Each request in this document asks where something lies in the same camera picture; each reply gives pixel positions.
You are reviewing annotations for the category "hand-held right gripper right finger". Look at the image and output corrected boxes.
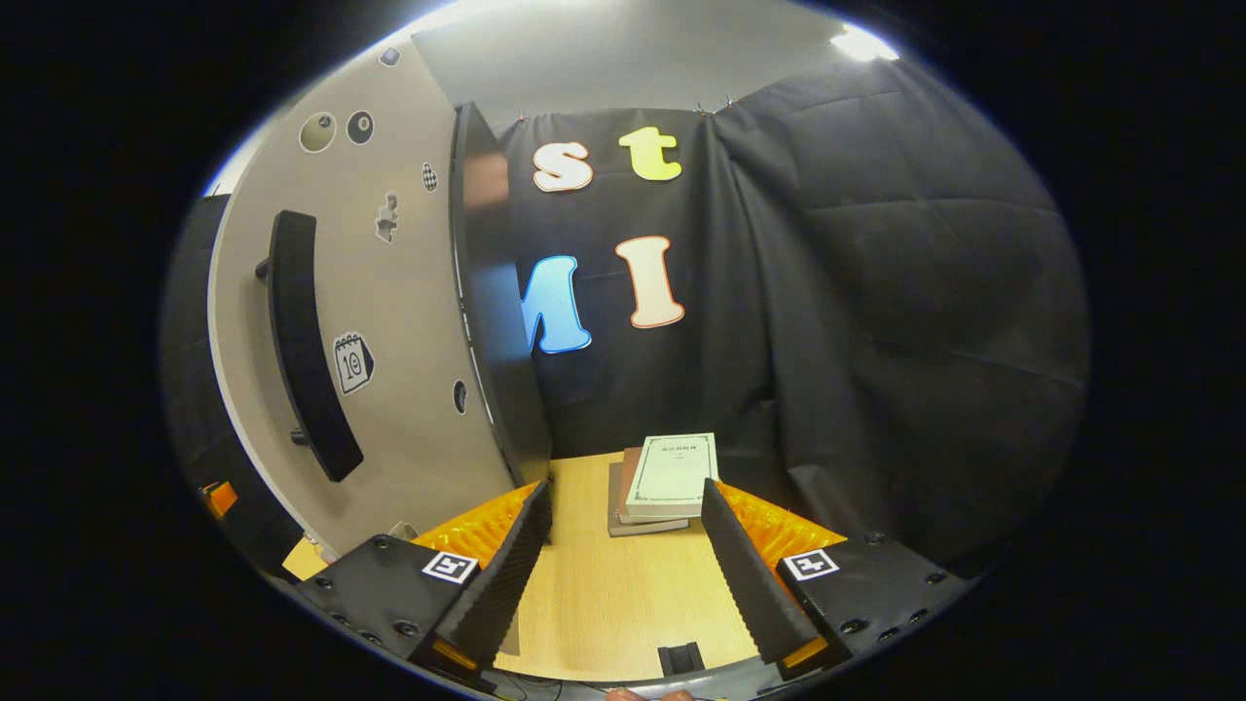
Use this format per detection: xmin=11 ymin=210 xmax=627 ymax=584
xmin=701 ymin=477 xmax=974 ymax=683

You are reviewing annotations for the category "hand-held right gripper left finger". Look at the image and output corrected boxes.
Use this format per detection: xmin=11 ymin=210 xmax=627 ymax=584
xmin=295 ymin=480 xmax=554 ymax=683

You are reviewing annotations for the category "black door handle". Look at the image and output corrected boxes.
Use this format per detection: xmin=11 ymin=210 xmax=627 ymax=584
xmin=255 ymin=209 xmax=365 ymax=484

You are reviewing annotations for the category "grey cabinet door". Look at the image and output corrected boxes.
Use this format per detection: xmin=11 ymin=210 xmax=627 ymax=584
xmin=204 ymin=39 xmax=517 ymax=566

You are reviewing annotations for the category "pale green book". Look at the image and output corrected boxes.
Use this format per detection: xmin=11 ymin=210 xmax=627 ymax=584
xmin=626 ymin=433 xmax=719 ymax=519

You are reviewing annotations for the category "brown book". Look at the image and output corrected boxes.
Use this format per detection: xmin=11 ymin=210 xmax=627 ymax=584
xmin=619 ymin=448 xmax=692 ymax=527

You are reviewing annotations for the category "black backdrop cloth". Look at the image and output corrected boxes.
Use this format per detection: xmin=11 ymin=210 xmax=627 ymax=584
xmin=161 ymin=58 xmax=1091 ymax=575

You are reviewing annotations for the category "ceiling light panel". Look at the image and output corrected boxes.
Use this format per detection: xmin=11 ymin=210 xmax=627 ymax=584
xmin=829 ymin=21 xmax=901 ymax=62

